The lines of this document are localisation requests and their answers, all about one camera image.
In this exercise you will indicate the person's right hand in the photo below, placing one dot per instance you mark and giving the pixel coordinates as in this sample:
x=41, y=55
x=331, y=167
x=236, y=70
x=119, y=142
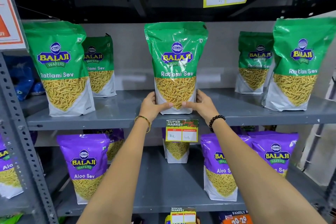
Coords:
x=206, y=109

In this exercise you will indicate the person's left hand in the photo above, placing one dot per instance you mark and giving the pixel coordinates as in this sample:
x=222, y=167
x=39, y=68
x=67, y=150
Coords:
x=148, y=108

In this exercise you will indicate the person's right thumb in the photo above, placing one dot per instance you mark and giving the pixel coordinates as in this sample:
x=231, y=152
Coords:
x=189, y=104

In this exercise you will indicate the person's left thumb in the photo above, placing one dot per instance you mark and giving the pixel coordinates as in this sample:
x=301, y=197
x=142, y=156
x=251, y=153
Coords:
x=165, y=105

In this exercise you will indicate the green snack packet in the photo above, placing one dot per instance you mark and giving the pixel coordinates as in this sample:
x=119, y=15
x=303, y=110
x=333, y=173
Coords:
x=254, y=53
x=299, y=53
x=175, y=48
x=57, y=55
x=101, y=55

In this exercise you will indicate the person's left forearm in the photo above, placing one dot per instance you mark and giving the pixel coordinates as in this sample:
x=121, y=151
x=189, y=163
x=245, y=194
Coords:
x=118, y=179

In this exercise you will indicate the person's right forearm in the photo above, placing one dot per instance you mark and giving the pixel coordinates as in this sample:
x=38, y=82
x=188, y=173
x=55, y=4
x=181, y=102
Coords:
x=257, y=179

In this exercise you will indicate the gold bangle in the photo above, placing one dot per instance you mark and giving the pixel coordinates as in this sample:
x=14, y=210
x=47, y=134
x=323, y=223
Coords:
x=147, y=121

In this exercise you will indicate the purple snack packet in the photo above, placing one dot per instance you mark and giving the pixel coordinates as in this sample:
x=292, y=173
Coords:
x=175, y=153
x=84, y=153
x=7, y=168
x=215, y=147
x=117, y=137
x=275, y=150

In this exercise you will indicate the orange biscuit packet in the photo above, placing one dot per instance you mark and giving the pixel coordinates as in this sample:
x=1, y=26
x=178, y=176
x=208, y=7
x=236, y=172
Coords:
x=236, y=218

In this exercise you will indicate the grey pipe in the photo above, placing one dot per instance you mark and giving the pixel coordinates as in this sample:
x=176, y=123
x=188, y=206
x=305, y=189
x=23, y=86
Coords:
x=313, y=147

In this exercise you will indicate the blue snack packet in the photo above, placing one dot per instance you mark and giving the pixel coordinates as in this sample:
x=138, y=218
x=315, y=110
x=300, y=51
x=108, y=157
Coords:
x=23, y=76

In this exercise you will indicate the orange and white sign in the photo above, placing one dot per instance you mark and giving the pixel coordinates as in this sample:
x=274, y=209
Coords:
x=9, y=21

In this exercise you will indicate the light green packet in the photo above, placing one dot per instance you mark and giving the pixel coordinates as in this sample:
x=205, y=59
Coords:
x=10, y=219

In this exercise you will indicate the grey perforated shelf post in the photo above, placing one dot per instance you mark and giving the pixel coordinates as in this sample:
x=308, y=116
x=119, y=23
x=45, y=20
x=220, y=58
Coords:
x=18, y=126

